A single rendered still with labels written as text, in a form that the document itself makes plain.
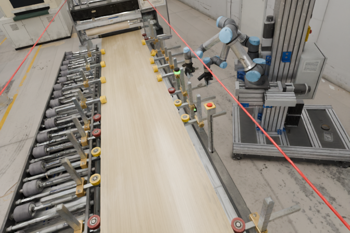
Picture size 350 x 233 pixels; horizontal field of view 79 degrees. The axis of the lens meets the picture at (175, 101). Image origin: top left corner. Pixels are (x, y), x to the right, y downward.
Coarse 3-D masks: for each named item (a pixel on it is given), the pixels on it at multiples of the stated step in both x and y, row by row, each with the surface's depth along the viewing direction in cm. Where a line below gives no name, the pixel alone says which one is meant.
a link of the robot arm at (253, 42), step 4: (252, 36) 235; (248, 40) 233; (252, 40) 230; (256, 40) 229; (248, 44) 235; (252, 44) 231; (256, 44) 230; (248, 48) 238; (252, 48) 234; (256, 48) 233
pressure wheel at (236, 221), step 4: (232, 220) 124; (236, 220) 124; (240, 220) 124; (232, 224) 122; (236, 224) 122; (240, 224) 122; (244, 224) 122; (232, 228) 121; (236, 228) 120; (240, 228) 120; (244, 228) 120; (236, 232) 120; (240, 232) 120
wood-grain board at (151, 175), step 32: (128, 64) 304; (128, 96) 241; (160, 96) 232; (128, 128) 198; (160, 128) 193; (128, 160) 169; (160, 160) 165; (192, 160) 161; (128, 192) 147; (160, 192) 144; (192, 192) 141; (128, 224) 130; (160, 224) 128; (192, 224) 126; (224, 224) 123
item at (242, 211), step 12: (156, 48) 386; (180, 96) 262; (204, 132) 210; (204, 144) 198; (216, 156) 186; (216, 168) 176; (228, 180) 166; (228, 192) 159; (240, 204) 151; (240, 216) 145
